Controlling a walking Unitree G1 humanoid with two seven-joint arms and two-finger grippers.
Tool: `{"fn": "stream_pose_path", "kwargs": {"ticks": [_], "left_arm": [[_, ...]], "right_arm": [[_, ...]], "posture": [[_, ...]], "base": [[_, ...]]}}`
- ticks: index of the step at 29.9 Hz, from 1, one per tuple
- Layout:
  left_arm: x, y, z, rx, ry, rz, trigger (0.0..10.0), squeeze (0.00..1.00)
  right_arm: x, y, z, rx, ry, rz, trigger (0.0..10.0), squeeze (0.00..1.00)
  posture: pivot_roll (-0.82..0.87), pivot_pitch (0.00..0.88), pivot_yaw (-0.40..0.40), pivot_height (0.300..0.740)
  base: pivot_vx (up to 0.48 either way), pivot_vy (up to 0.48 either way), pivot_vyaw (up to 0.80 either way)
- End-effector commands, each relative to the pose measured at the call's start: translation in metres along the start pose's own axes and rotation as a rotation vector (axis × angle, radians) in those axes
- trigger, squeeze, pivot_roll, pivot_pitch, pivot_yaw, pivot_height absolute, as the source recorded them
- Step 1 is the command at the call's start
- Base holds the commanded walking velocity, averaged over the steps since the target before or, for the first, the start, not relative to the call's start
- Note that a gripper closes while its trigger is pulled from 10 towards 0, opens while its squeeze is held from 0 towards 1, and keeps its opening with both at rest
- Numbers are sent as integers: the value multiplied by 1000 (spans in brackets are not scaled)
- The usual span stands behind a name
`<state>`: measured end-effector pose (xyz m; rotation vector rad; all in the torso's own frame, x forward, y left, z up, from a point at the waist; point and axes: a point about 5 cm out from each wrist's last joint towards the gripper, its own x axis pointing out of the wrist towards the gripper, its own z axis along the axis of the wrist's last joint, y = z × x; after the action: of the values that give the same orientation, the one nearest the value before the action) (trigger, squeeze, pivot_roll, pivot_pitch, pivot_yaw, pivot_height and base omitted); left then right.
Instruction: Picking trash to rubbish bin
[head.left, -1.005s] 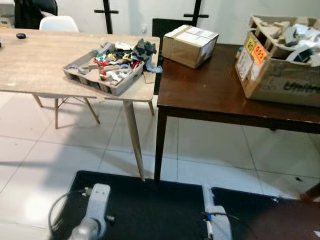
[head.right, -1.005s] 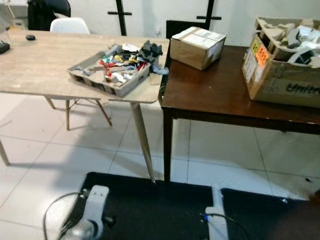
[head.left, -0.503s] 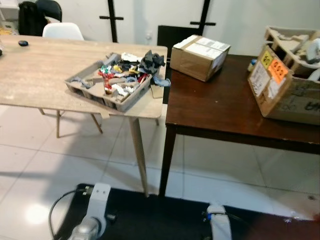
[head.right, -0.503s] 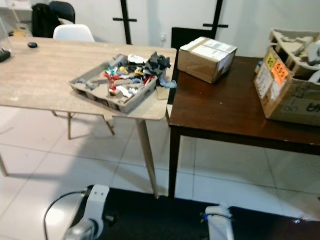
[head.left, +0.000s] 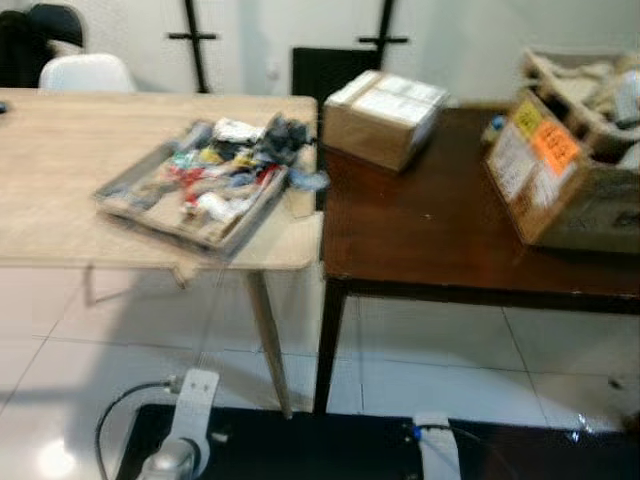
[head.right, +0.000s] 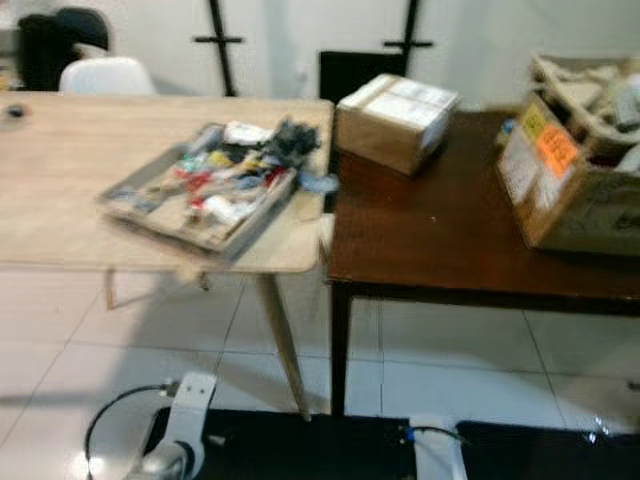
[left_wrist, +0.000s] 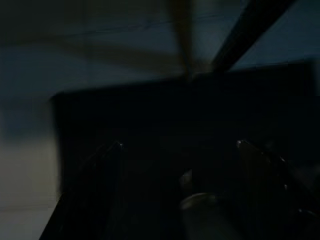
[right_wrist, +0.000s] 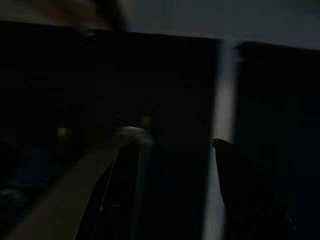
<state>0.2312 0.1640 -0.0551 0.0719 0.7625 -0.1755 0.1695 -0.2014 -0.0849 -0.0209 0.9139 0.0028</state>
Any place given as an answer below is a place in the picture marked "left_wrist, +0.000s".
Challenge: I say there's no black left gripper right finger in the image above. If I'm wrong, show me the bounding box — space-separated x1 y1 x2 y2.
236 139 320 240

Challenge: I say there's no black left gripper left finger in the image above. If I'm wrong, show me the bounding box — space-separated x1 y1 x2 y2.
59 141 125 240

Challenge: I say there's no black floor mat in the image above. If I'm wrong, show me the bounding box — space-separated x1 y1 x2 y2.
39 58 320 240

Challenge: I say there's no dark brown wooden table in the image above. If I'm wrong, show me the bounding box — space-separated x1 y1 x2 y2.
212 0 298 73

